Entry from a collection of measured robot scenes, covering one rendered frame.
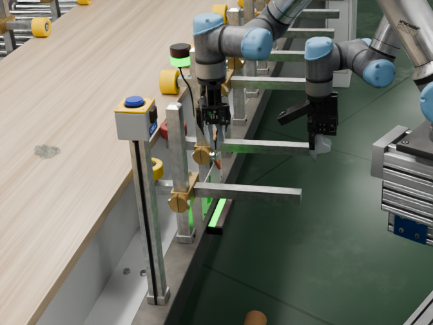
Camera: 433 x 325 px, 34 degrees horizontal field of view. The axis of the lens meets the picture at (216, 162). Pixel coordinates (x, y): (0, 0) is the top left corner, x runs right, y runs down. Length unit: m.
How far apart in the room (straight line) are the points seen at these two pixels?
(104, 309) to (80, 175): 0.36
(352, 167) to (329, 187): 0.23
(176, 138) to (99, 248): 0.36
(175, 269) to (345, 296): 1.15
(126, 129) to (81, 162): 0.52
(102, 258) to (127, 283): 0.10
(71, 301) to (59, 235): 0.18
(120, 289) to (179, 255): 0.18
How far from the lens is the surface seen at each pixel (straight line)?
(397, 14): 1.50
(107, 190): 1.85
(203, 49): 1.73
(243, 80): 2.29
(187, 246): 1.95
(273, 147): 2.09
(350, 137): 4.06
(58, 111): 2.36
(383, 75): 1.86
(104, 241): 1.94
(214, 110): 1.77
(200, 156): 2.07
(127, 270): 2.01
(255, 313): 2.67
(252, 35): 1.67
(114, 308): 1.90
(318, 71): 1.95
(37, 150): 2.09
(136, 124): 1.49
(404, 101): 4.53
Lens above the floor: 1.81
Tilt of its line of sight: 28 degrees down
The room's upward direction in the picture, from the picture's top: 4 degrees counter-clockwise
